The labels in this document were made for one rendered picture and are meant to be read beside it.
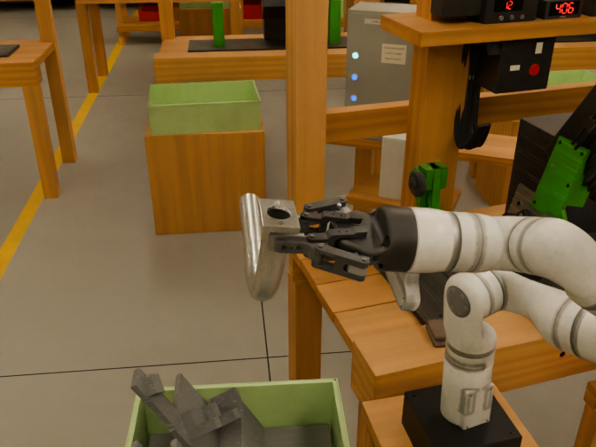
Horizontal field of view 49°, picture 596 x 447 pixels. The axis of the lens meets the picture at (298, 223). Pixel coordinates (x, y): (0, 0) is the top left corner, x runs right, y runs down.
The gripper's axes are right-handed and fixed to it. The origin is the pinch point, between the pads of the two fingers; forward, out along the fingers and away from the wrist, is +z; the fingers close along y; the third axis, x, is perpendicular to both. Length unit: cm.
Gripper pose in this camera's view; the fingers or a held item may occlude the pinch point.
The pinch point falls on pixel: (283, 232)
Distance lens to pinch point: 72.2
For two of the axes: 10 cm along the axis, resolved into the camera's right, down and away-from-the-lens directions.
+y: 1.4, 5.6, -8.2
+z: -9.8, -0.5, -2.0
